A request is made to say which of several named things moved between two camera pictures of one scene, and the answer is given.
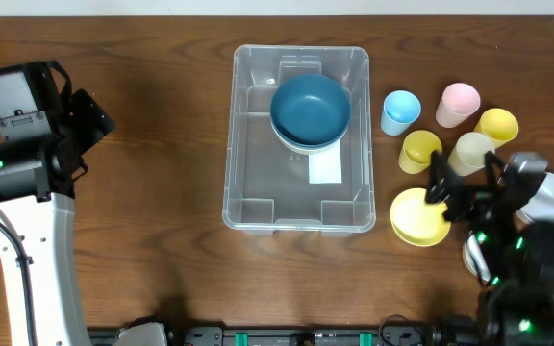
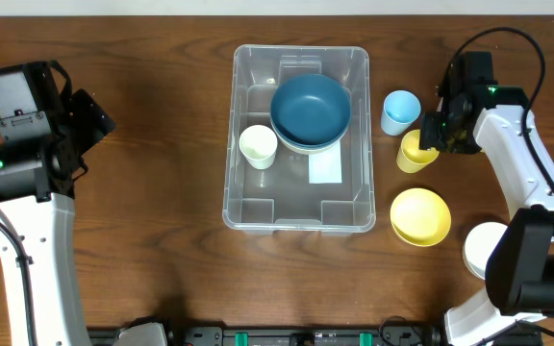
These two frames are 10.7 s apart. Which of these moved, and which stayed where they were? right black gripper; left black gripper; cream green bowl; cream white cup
Moved: right black gripper; cream white cup
Stayed: cream green bowl; left black gripper
